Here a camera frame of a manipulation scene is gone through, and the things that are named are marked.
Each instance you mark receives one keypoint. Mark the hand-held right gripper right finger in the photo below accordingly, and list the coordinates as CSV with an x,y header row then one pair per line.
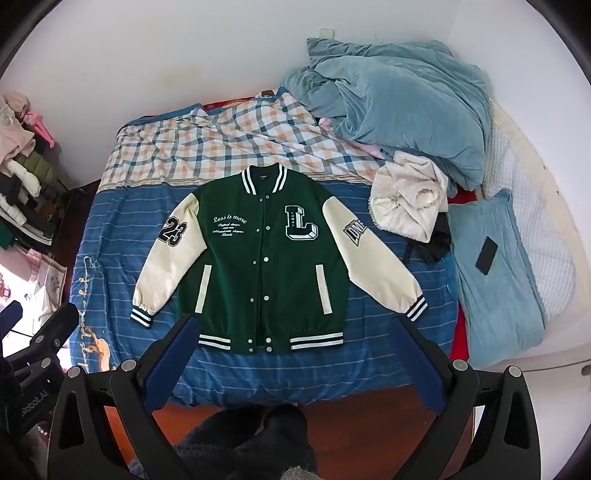
x,y
422,367

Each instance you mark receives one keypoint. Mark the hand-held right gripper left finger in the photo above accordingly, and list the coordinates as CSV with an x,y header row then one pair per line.
x,y
170,364

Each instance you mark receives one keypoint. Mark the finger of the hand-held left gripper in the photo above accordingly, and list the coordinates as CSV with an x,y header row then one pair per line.
x,y
10,316
57,325

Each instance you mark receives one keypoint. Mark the green varsity jacket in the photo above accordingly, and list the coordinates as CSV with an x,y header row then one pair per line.
x,y
272,277

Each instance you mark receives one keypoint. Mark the rack of hanging clothes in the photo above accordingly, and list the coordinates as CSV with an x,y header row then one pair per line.
x,y
23,175

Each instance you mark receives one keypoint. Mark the pink curtain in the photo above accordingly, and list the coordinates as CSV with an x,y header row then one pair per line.
x,y
32,277

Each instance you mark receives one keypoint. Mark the red sheet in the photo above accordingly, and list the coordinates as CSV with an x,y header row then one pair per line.
x,y
461,332

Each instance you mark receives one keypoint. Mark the blue striped bed sheet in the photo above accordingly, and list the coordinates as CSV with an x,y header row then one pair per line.
x,y
115,258

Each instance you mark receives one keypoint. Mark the light blue pillow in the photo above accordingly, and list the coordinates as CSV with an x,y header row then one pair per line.
x,y
494,304

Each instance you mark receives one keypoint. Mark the person's dark trouser leg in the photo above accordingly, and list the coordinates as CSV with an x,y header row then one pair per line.
x,y
240,438

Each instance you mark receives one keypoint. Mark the black garment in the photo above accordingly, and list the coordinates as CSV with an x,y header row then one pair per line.
x,y
434,244

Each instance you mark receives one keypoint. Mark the black phone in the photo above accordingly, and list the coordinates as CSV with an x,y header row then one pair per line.
x,y
487,256

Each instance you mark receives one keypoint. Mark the grey fuzzy slipper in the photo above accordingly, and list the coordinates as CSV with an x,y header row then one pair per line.
x,y
295,474

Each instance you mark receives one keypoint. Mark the white fleece garment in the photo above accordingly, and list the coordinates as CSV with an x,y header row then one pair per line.
x,y
406,198

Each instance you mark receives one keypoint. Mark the plaid bed sheet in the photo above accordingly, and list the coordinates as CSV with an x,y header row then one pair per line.
x,y
221,134

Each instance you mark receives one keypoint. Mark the light blue quilt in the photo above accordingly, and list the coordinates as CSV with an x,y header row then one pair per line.
x,y
397,101

